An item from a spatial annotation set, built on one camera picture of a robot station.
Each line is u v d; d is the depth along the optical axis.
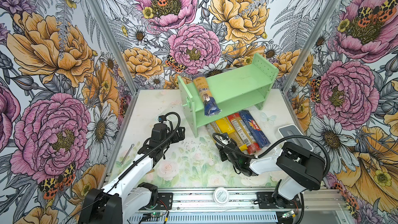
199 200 0.76
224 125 1.00
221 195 0.71
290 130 0.94
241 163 0.69
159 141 0.64
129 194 0.48
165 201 0.74
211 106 0.73
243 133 0.95
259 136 0.92
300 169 0.46
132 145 0.92
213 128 0.95
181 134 0.77
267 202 0.73
